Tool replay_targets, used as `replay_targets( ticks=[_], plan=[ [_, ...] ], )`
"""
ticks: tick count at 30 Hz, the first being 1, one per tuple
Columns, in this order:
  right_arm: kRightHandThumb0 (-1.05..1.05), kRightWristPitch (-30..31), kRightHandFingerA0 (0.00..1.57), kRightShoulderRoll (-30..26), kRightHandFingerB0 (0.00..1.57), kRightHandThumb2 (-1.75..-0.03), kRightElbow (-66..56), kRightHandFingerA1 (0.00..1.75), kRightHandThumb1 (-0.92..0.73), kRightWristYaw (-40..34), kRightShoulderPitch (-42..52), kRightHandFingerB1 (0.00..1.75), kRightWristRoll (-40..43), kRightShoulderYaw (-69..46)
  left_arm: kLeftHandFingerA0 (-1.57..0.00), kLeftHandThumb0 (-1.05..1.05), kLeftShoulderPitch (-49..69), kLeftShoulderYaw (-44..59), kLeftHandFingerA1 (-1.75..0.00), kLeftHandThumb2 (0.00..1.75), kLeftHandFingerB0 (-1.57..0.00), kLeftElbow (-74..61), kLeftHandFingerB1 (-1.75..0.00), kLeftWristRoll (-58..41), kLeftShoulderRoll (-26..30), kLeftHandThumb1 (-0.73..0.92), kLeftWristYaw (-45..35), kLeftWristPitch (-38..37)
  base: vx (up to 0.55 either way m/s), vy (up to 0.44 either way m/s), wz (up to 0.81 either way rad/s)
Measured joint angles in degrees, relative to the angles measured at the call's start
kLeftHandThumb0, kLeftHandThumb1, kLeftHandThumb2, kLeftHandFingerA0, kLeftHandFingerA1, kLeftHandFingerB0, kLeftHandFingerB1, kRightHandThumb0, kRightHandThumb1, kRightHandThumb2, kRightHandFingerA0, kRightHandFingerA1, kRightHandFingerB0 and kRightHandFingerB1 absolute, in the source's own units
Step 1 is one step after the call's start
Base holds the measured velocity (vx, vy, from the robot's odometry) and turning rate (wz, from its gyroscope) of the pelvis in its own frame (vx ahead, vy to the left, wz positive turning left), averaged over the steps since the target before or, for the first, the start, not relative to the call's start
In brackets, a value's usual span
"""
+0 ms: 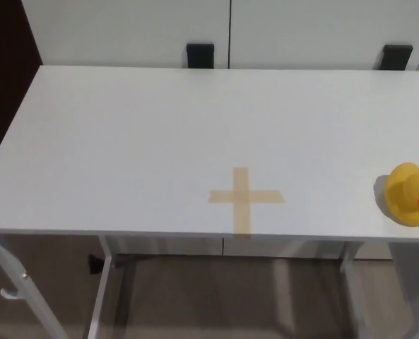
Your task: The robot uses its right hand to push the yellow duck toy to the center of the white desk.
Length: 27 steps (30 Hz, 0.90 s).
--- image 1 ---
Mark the yellow rubber duck toy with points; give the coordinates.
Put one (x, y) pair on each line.
(408, 197)

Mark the white desk hook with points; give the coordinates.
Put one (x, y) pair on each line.
(11, 294)

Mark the beige tape cross marker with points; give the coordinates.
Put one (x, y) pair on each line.
(241, 197)

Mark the small black floor object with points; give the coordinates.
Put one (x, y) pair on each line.
(95, 265)

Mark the white partition panel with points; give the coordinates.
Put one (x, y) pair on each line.
(124, 31)
(318, 31)

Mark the black panel foot bracket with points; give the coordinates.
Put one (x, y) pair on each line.
(200, 56)
(395, 58)

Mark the white desk frame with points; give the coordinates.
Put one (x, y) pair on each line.
(105, 282)

